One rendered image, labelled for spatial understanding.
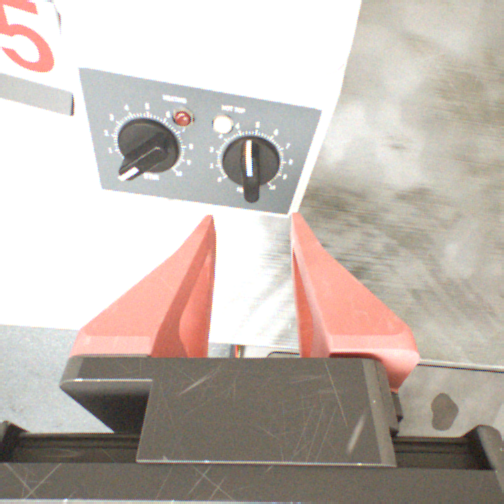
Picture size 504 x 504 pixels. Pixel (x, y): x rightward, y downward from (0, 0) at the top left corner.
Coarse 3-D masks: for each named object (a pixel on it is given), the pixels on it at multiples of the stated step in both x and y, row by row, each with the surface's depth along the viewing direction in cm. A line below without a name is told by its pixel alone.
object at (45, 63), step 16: (0, 0) 18; (16, 0) 18; (32, 0) 18; (0, 16) 19; (16, 16) 19; (32, 16) 19; (48, 16) 18; (0, 32) 20; (16, 32) 19; (32, 32) 19; (48, 32) 19; (0, 48) 20; (16, 48) 20; (32, 48) 20; (48, 48) 20; (16, 64) 21; (32, 64) 21; (48, 64) 21; (64, 80) 22
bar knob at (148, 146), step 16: (128, 128) 18; (144, 128) 18; (160, 128) 18; (128, 144) 19; (144, 144) 18; (160, 144) 18; (176, 144) 19; (128, 160) 18; (144, 160) 18; (160, 160) 18; (176, 160) 20; (128, 176) 19
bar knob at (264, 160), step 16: (240, 144) 19; (256, 144) 19; (224, 160) 20; (240, 160) 18; (256, 160) 18; (272, 160) 20; (240, 176) 20; (256, 176) 19; (272, 176) 20; (256, 192) 19
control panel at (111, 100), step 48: (96, 96) 17; (144, 96) 17; (192, 96) 17; (240, 96) 17; (96, 144) 19; (192, 144) 19; (288, 144) 19; (144, 192) 22; (192, 192) 22; (240, 192) 22; (288, 192) 22
